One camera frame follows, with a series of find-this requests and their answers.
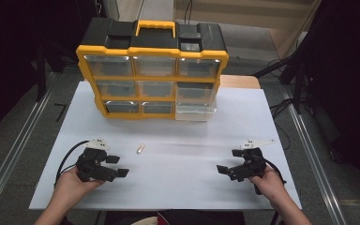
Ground thin black hanging cable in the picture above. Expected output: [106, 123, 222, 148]
[183, 0, 194, 25]

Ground black floor cables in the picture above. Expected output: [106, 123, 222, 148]
[269, 97, 295, 152]

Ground group of clear drawers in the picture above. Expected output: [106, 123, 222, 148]
[83, 54, 222, 114]

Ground yellow black drawer organizer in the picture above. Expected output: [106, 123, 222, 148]
[75, 17, 230, 121]

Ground black metal stand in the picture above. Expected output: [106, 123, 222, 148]
[252, 46, 308, 115]

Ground person's right hand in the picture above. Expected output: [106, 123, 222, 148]
[248, 166, 288, 206]

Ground person's dark clothing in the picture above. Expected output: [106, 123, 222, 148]
[104, 210, 247, 225]

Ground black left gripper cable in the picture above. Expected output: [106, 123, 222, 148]
[53, 140, 90, 188]

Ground metal floor rail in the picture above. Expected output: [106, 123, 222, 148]
[281, 86, 349, 225]
[0, 72, 58, 219]

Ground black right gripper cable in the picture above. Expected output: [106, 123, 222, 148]
[262, 158, 288, 186]

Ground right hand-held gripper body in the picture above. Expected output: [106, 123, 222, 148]
[227, 138, 276, 183]

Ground person's left hand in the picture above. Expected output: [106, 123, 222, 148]
[54, 166, 106, 204]

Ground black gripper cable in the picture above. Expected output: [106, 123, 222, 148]
[53, 140, 90, 188]
[262, 158, 288, 186]

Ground clear plastic drawer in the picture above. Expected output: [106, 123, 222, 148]
[174, 101, 218, 123]

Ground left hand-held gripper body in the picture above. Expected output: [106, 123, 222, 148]
[75, 138, 120, 183]

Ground black curtain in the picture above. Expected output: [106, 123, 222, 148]
[0, 0, 98, 143]
[293, 0, 360, 190]

